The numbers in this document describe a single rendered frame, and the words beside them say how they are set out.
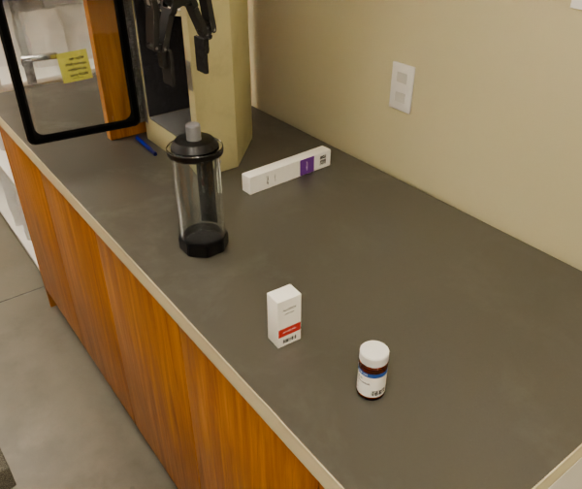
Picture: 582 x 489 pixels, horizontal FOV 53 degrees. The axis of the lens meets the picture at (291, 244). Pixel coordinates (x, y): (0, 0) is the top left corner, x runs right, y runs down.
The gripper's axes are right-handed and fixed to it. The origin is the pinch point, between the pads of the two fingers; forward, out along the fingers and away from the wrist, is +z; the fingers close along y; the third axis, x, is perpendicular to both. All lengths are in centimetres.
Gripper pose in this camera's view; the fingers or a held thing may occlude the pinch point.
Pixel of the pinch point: (185, 64)
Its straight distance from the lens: 121.5
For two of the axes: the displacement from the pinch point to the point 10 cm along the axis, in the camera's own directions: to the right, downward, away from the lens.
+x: 7.2, 4.5, -5.3
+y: -6.9, 4.5, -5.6
